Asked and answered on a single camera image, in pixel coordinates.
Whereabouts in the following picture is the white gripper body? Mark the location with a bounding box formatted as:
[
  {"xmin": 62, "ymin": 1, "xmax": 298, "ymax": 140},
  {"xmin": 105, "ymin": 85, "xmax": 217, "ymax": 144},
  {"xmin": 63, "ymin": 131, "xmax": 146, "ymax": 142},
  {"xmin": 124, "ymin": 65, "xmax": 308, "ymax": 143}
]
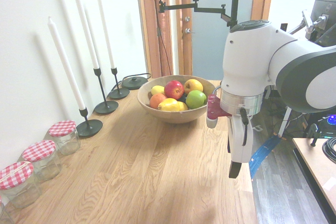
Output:
[{"xmin": 227, "ymin": 113, "xmax": 254, "ymax": 164}]

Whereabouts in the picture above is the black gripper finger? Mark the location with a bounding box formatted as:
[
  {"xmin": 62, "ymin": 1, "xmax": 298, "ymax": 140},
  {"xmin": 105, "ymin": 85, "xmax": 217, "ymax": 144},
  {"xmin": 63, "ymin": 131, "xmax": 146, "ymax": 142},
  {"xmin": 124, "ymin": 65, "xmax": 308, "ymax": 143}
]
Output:
[{"xmin": 228, "ymin": 161, "xmax": 242, "ymax": 179}]

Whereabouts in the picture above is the red apple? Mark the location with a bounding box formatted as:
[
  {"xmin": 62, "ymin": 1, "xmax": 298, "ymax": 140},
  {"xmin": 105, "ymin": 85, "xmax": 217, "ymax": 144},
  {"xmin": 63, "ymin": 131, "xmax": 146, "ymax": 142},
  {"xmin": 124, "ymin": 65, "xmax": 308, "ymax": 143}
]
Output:
[{"xmin": 164, "ymin": 80, "xmax": 185, "ymax": 100}]

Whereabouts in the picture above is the green apple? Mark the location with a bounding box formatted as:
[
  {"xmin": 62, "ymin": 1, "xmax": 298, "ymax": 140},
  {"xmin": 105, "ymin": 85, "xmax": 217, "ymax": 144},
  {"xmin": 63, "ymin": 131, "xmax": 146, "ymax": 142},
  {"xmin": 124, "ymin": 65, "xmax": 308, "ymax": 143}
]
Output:
[{"xmin": 185, "ymin": 90, "xmax": 207, "ymax": 110}]

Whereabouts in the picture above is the yellow apple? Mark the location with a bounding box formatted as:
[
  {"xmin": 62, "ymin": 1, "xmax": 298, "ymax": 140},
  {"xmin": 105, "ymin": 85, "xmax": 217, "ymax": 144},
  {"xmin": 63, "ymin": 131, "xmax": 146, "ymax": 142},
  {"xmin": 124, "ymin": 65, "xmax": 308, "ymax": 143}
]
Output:
[{"xmin": 183, "ymin": 78, "xmax": 204, "ymax": 94}]

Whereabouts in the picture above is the blue tape strip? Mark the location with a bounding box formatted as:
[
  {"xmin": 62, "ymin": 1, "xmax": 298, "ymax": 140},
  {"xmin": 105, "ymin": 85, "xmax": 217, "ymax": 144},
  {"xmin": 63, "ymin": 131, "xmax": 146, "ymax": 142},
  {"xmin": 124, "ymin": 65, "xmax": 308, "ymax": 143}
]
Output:
[{"xmin": 248, "ymin": 134, "xmax": 280, "ymax": 182}]

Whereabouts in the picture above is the wooden fruit bowl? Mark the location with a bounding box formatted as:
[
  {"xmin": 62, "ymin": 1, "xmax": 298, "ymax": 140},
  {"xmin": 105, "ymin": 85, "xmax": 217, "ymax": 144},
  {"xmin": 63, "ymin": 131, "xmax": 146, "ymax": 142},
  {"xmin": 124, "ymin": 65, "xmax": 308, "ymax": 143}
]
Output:
[{"xmin": 136, "ymin": 74, "xmax": 216, "ymax": 124}]

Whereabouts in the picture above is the black table clamp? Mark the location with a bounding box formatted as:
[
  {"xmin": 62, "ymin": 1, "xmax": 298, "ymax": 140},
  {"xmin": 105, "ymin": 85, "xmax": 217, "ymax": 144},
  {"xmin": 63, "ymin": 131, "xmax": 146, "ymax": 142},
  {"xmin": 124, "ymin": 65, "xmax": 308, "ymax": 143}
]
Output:
[{"xmin": 309, "ymin": 124, "xmax": 325, "ymax": 147}]

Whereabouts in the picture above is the yellow pear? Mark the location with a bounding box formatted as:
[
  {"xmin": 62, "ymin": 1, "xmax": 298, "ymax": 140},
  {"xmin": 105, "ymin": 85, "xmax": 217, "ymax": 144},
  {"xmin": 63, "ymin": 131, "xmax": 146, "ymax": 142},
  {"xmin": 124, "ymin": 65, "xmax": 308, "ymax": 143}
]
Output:
[{"xmin": 157, "ymin": 98, "xmax": 181, "ymax": 112}]

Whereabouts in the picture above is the wooden side table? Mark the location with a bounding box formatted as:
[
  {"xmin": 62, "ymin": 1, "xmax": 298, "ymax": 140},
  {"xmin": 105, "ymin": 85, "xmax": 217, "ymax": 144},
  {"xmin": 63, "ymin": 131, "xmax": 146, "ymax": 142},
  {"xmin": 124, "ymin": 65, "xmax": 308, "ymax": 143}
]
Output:
[{"xmin": 292, "ymin": 137, "xmax": 336, "ymax": 222}]

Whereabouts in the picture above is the black device blue light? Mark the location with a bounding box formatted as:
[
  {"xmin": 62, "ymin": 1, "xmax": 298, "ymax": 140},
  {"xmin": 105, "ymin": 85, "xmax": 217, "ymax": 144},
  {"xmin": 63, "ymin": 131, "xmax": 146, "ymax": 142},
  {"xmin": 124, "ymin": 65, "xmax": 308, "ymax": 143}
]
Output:
[{"xmin": 319, "ymin": 113, "xmax": 336, "ymax": 138}]

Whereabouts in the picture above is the orange fruit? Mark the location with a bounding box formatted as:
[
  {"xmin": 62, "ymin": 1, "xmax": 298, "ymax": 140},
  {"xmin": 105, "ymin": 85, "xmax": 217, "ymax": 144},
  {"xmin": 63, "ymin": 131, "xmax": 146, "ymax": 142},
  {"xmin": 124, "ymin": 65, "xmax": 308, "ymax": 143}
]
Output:
[{"xmin": 149, "ymin": 92, "xmax": 167, "ymax": 109}]

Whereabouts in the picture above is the yellow lemon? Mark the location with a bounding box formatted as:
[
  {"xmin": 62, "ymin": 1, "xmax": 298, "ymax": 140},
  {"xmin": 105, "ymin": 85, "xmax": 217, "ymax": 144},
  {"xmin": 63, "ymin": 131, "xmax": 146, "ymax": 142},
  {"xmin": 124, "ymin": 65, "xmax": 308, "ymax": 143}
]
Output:
[{"xmin": 150, "ymin": 85, "xmax": 166, "ymax": 96}]

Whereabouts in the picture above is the frosted glass wooden door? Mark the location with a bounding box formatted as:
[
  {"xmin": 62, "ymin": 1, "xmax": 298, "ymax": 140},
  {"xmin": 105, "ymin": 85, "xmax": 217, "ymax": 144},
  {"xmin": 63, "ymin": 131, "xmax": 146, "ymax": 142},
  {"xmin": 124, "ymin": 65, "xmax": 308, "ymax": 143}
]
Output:
[{"xmin": 174, "ymin": 0, "xmax": 276, "ymax": 81}]

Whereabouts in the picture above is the black candle holder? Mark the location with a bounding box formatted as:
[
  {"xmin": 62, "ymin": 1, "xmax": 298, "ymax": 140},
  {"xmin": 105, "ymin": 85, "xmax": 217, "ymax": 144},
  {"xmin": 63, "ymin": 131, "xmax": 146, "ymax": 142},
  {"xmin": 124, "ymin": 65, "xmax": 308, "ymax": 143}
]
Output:
[
  {"xmin": 76, "ymin": 107, "xmax": 103, "ymax": 137},
  {"xmin": 93, "ymin": 68, "xmax": 119, "ymax": 115},
  {"xmin": 108, "ymin": 67, "xmax": 130, "ymax": 101}
]

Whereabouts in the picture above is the black computer monitor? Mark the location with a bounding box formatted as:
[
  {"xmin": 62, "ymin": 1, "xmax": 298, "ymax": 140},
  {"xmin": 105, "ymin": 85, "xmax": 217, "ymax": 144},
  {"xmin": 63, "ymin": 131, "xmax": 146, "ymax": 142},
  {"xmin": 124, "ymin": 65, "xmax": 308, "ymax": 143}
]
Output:
[{"xmin": 311, "ymin": 0, "xmax": 336, "ymax": 49}]

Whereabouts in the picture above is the glass jar red checkered lid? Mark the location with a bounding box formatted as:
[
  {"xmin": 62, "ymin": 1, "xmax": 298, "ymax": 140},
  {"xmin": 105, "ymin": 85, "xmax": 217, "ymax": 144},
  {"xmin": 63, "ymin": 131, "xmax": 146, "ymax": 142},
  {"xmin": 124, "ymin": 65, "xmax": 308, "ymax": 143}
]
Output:
[
  {"xmin": 22, "ymin": 140, "xmax": 63, "ymax": 182},
  {"xmin": 0, "ymin": 161, "xmax": 43, "ymax": 209},
  {"xmin": 48, "ymin": 120, "xmax": 81, "ymax": 156},
  {"xmin": 0, "ymin": 195, "xmax": 14, "ymax": 224}
]

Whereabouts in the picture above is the tallest white taper candle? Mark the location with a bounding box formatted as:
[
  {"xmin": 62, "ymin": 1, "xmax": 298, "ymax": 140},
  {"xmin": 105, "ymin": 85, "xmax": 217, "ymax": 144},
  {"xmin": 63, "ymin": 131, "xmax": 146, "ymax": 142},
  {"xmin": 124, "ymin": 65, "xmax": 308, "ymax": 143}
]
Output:
[{"xmin": 71, "ymin": 0, "xmax": 100, "ymax": 69}]

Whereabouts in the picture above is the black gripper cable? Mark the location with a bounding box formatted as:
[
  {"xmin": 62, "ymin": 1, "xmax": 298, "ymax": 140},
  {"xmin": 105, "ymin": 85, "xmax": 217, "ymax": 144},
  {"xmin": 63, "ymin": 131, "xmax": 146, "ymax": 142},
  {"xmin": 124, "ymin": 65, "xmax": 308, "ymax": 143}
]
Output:
[{"xmin": 239, "ymin": 108, "xmax": 249, "ymax": 146}]

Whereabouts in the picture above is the red wrist camera mount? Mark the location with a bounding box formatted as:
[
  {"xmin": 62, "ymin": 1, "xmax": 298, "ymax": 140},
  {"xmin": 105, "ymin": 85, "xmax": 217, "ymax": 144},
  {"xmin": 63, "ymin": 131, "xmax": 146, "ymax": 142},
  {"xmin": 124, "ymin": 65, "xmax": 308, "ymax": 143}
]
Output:
[{"xmin": 206, "ymin": 94, "xmax": 233, "ymax": 129}]

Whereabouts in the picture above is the black coiled cable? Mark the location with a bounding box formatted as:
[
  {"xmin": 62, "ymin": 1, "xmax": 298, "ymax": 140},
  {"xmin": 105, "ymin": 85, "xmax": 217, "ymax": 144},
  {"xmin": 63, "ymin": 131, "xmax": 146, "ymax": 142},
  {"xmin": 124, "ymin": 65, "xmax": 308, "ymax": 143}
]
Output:
[{"xmin": 322, "ymin": 136, "xmax": 336, "ymax": 162}]

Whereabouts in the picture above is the black camera cable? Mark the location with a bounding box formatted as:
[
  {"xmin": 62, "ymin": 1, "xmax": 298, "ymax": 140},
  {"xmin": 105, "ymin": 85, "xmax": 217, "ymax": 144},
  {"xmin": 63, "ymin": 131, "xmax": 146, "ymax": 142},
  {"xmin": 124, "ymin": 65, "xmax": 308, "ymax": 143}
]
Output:
[{"xmin": 156, "ymin": 0, "xmax": 174, "ymax": 76}]

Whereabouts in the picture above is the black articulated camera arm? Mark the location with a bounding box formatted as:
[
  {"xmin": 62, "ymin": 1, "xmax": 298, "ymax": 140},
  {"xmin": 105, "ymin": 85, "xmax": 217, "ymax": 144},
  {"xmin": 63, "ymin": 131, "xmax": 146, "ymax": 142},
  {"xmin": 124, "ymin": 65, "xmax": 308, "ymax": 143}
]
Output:
[{"xmin": 157, "ymin": 0, "xmax": 232, "ymax": 28}]

